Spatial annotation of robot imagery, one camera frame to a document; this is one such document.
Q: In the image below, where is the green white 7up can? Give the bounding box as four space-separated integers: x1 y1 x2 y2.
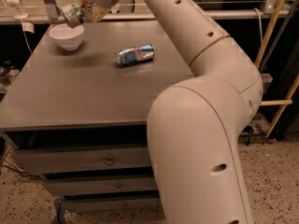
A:
61 2 92 28

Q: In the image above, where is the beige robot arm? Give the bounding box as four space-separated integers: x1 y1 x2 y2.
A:
93 0 263 224

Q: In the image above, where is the white bowl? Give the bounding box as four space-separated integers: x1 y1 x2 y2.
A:
50 23 85 50

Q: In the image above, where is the blue silver soda can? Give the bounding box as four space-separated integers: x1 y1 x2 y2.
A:
116 44 155 67

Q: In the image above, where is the white paper tag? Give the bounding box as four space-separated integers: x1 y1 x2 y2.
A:
21 22 35 33

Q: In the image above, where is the white desk lamp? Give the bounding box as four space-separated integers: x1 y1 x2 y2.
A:
6 0 28 20

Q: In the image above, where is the grey drawer cabinet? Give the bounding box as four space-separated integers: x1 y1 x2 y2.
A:
0 21 192 201

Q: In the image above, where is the top grey drawer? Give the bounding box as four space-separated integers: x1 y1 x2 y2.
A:
12 144 150 174

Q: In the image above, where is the grey drawer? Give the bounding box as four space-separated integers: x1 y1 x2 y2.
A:
63 195 162 213
43 175 157 197
12 144 150 174

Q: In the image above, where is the middle grey drawer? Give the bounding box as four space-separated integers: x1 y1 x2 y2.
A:
43 175 157 197

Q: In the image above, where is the bottom grey drawer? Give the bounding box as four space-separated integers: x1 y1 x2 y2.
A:
63 195 162 213

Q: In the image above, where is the metal guard rail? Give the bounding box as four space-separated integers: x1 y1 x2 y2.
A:
0 0 299 25

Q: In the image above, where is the yellow wooden easel frame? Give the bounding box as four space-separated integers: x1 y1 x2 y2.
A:
255 0 299 137

